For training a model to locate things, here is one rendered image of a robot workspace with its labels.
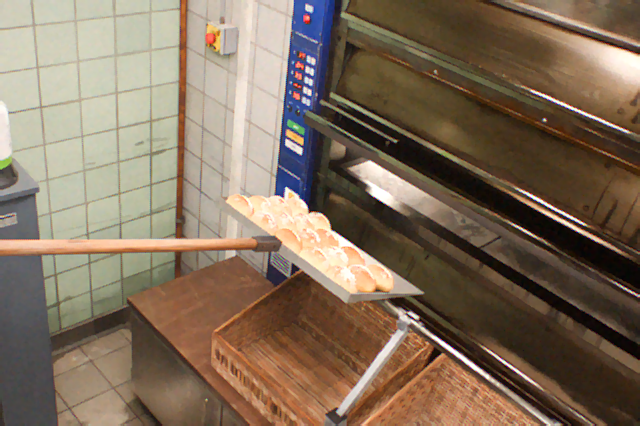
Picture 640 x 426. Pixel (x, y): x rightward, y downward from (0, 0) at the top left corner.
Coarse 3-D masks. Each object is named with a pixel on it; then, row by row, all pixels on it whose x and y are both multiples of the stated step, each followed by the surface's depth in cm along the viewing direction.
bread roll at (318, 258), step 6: (300, 252) 190; (306, 252) 189; (312, 252) 188; (318, 252) 188; (324, 252) 189; (306, 258) 188; (312, 258) 187; (318, 258) 187; (324, 258) 187; (318, 264) 186; (324, 264) 186; (324, 270) 187
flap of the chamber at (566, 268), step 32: (320, 128) 223; (352, 128) 226; (384, 160) 207; (416, 160) 213; (480, 192) 201; (544, 224) 191; (544, 256) 175; (576, 256) 177; (608, 256) 181; (608, 288) 165
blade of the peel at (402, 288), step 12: (216, 204) 209; (228, 204) 205; (240, 216) 202; (252, 228) 199; (288, 252) 190; (300, 264) 187; (312, 264) 185; (312, 276) 185; (324, 276) 182; (396, 276) 209; (336, 288) 179; (396, 288) 200; (408, 288) 203; (348, 300) 177; (360, 300) 181; (372, 300) 186
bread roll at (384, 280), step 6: (372, 264) 196; (378, 264) 196; (372, 270) 194; (378, 270) 193; (384, 270) 193; (378, 276) 192; (384, 276) 192; (390, 276) 193; (378, 282) 192; (384, 282) 192; (390, 282) 192; (378, 288) 193; (384, 288) 192; (390, 288) 193
